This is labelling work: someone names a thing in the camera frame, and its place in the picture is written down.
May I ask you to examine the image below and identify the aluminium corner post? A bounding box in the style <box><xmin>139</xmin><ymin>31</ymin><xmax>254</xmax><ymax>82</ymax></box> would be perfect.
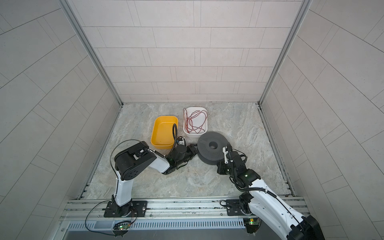
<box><xmin>58</xmin><ymin>0</ymin><xmax>124</xmax><ymax>108</ymax></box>
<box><xmin>259</xmin><ymin>0</ymin><xmax>312</xmax><ymax>106</ymax></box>

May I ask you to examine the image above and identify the circuit board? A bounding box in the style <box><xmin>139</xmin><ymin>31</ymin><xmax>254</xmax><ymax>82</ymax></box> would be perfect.
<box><xmin>243</xmin><ymin>218</ymin><xmax>262</xmax><ymax>235</ymax></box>
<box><xmin>113</xmin><ymin>221</ymin><xmax>132</xmax><ymax>231</ymax></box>

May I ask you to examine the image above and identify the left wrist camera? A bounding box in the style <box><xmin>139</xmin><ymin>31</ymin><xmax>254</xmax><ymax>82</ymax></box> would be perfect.
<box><xmin>176</xmin><ymin>136</ymin><xmax>187</xmax><ymax>146</ymax></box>

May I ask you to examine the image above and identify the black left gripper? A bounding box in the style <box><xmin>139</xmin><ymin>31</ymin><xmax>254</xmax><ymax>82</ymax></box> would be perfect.
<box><xmin>174</xmin><ymin>145</ymin><xmax>202</xmax><ymax>168</ymax></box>

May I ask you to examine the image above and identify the aluminium corner post right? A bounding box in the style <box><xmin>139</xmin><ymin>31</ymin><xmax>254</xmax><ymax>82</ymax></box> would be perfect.
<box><xmin>259</xmin><ymin>0</ymin><xmax>312</xmax><ymax>106</ymax></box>

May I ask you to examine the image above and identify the right circuit board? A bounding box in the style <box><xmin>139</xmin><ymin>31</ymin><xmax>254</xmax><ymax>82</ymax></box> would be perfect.
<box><xmin>243</xmin><ymin>218</ymin><xmax>262</xmax><ymax>235</ymax></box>

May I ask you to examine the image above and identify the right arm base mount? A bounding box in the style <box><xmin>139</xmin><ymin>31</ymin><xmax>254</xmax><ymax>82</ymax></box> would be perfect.
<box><xmin>219</xmin><ymin>200</ymin><xmax>252</xmax><ymax>216</ymax></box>

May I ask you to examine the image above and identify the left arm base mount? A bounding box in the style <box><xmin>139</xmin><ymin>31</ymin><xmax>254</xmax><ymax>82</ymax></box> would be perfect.
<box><xmin>104</xmin><ymin>200</ymin><xmax>148</xmax><ymax>218</ymax></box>

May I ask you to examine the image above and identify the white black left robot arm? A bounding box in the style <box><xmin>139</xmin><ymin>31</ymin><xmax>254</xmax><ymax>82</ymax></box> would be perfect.
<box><xmin>108</xmin><ymin>124</ymin><xmax>198</xmax><ymax>216</ymax></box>

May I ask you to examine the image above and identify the white plastic tray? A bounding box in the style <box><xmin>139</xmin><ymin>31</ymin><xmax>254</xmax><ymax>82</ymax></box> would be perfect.
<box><xmin>183</xmin><ymin>107</ymin><xmax>208</xmax><ymax>138</ymax></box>

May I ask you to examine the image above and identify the aluminium corner post left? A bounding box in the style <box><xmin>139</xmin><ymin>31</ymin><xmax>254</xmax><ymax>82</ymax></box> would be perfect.
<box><xmin>58</xmin><ymin>0</ymin><xmax>124</xmax><ymax>108</ymax></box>

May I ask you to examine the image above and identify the grey perforated cable spool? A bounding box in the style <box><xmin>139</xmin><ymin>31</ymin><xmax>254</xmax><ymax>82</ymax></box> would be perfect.
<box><xmin>197</xmin><ymin>132</ymin><xmax>229</xmax><ymax>166</ymax></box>

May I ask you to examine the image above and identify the red cable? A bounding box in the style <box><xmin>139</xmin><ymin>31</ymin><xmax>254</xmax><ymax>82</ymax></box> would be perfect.
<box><xmin>183</xmin><ymin>108</ymin><xmax>208</xmax><ymax>134</ymax></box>

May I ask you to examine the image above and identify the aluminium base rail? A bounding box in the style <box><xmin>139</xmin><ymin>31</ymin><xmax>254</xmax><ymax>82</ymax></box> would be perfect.
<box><xmin>61</xmin><ymin>196</ymin><xmax>311</xmax><ymax>221</ymax></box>

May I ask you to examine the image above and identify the yellow plastic tray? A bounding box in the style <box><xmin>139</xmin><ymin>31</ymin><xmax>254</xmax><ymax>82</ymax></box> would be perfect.
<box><xmin>151</xmin><ymin>116</ymin><xmax>179</xmax><ymax>150</ymax></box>

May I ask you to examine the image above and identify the left circuit board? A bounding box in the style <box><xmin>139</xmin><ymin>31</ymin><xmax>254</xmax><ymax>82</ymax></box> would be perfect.
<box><xmin>113</xmin><ymin>221</ymin><xmax>132</xmax><ymax>231</ymax></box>

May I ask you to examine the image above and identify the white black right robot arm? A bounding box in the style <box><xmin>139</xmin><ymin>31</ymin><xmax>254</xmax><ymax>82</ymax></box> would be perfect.
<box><xmin>218</xmin><ymin>143</ymin><xmax>325</xmax><ymax>240</ymax></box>

